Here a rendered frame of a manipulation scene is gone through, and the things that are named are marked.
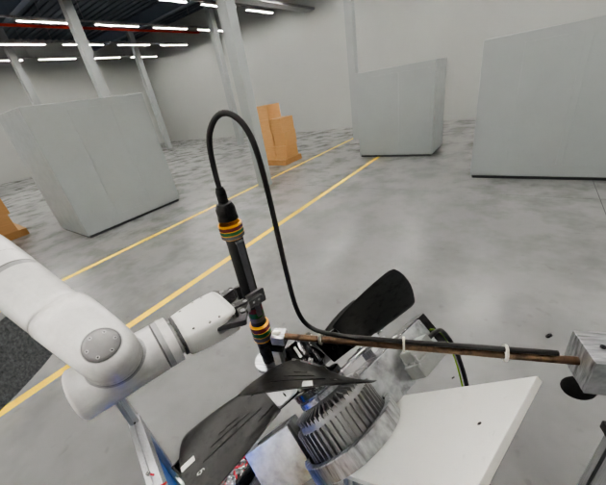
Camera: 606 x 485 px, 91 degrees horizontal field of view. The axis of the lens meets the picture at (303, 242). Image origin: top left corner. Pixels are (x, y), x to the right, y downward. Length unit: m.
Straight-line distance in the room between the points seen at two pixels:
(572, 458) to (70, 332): 2.21
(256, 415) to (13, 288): 0.53
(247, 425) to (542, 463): 1.71
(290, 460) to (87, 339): 0.61
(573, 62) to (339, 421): 5.50
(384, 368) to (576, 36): 5.32
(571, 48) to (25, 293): 5.81
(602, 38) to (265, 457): 5.70
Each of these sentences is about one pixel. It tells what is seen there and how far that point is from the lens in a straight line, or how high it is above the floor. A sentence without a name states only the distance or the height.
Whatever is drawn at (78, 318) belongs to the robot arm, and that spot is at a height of 1.61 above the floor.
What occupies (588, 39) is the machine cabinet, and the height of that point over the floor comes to 1.82.
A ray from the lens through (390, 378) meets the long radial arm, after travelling 0.92.
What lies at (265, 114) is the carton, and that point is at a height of 1.36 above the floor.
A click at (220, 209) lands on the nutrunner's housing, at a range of 0.53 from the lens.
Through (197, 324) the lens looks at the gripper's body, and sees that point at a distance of 0.56.
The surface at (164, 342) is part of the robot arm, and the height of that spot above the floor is 1.51.
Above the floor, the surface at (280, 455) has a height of 1.02.
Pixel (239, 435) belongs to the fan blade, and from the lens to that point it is 0.80.
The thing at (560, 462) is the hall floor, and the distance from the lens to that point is 2.25.
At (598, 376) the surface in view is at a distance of 0.68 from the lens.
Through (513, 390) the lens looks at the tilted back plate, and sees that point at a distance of 0.66.
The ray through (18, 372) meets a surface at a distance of 2.51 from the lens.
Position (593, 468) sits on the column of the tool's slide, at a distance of 1.02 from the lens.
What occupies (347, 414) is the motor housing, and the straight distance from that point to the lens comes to 0.79.
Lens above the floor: 1.84
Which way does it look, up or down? 27 degrees down
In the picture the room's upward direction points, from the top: 10 degrees counter-clockwise
